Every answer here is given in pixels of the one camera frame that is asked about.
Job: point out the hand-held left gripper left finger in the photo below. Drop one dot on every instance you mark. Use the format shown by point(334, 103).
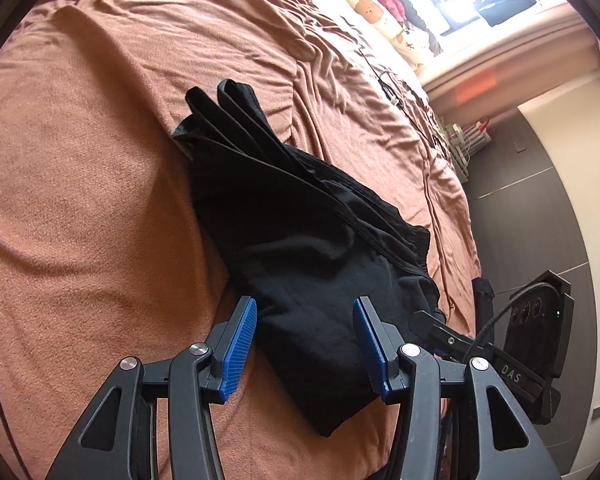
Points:
point(237, 350)

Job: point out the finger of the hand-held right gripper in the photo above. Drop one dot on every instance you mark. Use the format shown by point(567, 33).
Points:
point(445, 337)

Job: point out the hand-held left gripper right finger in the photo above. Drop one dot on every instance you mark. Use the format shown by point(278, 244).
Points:
point(372, 355)

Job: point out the black pants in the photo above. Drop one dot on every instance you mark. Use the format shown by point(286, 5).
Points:
point(482, 305)
point(305, 260)

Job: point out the folded black pants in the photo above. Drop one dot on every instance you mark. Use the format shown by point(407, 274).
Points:
point(482, 305)

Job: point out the white nightstand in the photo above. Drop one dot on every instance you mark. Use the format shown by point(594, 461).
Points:
point(459, 152)

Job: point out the red striped paper bag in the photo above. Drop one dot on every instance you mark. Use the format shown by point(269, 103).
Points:
point(472, 135)

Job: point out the brown blanket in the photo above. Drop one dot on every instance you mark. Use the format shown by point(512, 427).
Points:
point(105, 185)

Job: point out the pink curtain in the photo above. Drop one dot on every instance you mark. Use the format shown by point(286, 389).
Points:
point(520, 55)

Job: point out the bear print pillow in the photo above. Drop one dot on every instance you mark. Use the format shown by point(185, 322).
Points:
point(380, 25)

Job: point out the red cloth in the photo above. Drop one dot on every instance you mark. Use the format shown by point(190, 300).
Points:
point(387, 2)

